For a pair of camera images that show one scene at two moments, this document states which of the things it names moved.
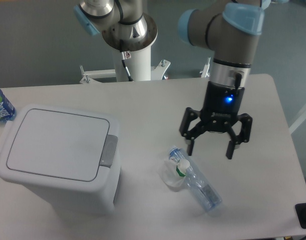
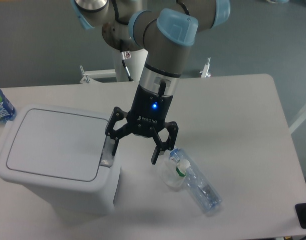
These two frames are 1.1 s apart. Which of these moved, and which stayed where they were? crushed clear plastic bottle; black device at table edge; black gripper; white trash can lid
Moved: black gripper
Stayed: black device at table edge; crushed clear plastic bottle; white trash can lid
